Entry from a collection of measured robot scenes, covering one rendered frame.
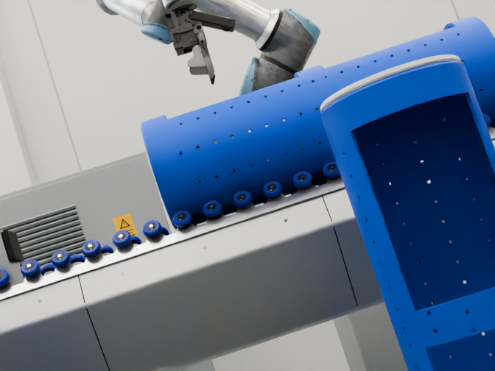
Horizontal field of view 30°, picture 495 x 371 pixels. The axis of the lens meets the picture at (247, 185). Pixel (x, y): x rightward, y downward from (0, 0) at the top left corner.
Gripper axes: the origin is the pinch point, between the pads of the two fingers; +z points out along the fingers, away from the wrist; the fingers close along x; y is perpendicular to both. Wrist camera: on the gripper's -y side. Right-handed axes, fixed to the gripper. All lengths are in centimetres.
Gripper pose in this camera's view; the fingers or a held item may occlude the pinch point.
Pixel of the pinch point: (213, 76)
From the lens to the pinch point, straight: 233.8
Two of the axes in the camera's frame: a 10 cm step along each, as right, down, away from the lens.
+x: -0.1, -1.2, -9.9
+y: -9.5, 3.0, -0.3
